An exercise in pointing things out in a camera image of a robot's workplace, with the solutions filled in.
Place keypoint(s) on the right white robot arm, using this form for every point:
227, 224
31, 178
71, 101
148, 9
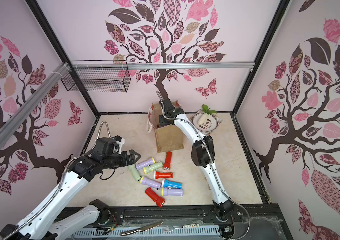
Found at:
203, 156

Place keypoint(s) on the purple flashlight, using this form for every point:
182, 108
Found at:
171, 192
146, 163
151, 183

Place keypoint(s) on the blue flashlight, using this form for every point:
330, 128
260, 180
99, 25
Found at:
170, 184

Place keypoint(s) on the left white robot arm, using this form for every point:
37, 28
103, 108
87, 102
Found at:
40, 223

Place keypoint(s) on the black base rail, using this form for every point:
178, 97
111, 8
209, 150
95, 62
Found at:
121, 215

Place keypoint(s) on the red flashlight upper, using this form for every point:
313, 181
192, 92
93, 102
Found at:
167, 164

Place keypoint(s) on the brown jute tote bag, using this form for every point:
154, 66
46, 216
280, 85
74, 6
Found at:
168, 138

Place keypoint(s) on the light green flashlight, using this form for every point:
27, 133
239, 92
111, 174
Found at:
135, 173
152, 167

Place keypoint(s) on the black wire basket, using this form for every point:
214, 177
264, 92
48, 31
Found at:
98, 76

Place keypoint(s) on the butter knife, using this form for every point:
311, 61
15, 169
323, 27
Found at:
142, 229

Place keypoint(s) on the white toy radish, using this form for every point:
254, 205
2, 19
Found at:
206, 112

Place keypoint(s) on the red flashlight centre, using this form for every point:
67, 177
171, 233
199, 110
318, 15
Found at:
162, 175

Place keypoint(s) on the red flashlight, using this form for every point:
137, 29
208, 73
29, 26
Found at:
167, 164
155, 197
162, 175

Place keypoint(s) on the light green flashlight middle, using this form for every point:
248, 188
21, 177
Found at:
152, 167

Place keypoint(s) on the red flashlight bottom middle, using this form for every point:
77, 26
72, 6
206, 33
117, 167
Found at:
155, 197

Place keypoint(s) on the purple flashlight upper middle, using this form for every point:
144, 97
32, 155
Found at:
146, 163

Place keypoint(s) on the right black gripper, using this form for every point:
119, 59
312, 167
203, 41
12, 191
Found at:
164, 120

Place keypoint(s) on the purple flashlight lower left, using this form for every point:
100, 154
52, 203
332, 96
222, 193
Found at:
151, 183

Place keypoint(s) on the light green flashlight left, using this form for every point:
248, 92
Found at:
135, 173

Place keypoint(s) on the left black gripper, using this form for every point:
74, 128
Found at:
125, 162

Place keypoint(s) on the purple flashlight lower right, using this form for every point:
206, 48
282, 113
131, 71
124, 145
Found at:
171, 192

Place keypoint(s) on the diagonal aluminium rail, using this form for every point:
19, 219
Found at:
26, 109

